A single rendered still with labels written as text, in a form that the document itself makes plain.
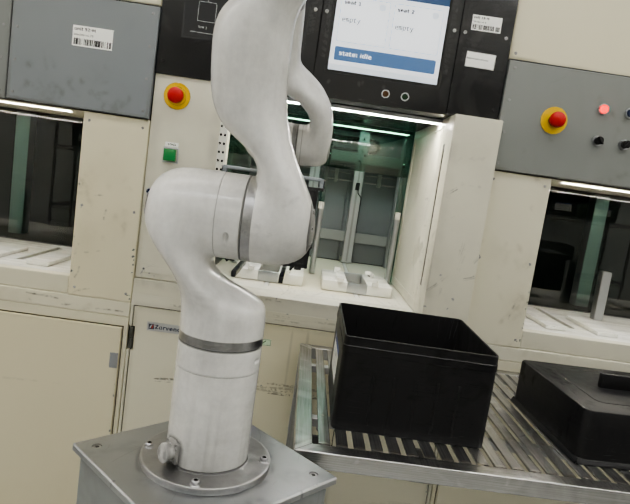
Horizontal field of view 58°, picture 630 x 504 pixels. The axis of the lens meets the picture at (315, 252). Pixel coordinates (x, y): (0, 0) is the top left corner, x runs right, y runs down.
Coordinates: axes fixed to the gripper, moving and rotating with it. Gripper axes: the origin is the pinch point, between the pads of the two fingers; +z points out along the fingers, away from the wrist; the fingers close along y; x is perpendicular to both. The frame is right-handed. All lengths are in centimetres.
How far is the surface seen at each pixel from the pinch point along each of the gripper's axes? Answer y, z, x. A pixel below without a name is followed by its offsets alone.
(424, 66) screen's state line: 33.2, 15.1, 26.2
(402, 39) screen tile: 26.6, 15.0, 31.9
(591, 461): 65, -38, -48
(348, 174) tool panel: 24, 105, -2
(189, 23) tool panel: -26.8, 15.0, 28.1
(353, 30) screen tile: 14.1, 15.0, 32.3
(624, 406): 72, -33, -39
